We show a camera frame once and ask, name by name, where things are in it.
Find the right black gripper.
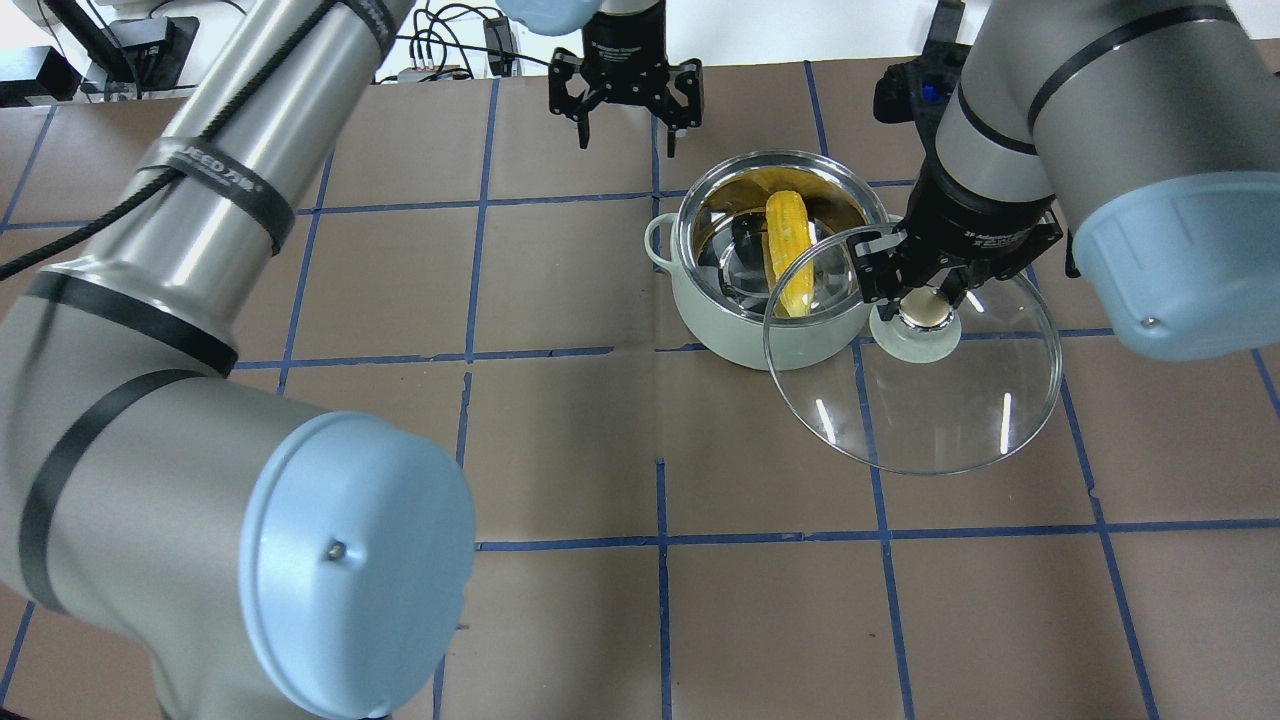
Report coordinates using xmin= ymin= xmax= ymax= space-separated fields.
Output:
xmin=850 ymin=160 xmax=1062 ymax=311

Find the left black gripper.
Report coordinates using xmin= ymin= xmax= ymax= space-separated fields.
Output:
xmin=548 ymin=10 xmax=705 ymax=159

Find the glass pot lid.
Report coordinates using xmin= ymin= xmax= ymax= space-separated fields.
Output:
xmin=768 ymin=224 xmax=1062 ymax=477

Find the yellow corn cob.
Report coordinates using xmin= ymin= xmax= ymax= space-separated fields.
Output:
xmin=764 ymin=190 xmax=814 ymax=318

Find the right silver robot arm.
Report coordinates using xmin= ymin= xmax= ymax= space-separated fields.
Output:
xmin=855 ymin=1 xmax=1279 ymax=361

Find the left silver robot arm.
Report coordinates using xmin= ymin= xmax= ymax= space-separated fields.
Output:
xmin=3 ymin=1 xmax=475 ymax=719

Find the pale green cooking pot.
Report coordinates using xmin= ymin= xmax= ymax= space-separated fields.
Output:
xmin=643 ymin=149 xmax=890 ymax=372

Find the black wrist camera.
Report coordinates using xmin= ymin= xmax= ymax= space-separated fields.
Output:
xmin=872 ymin=56 xmax=961 ymax=126

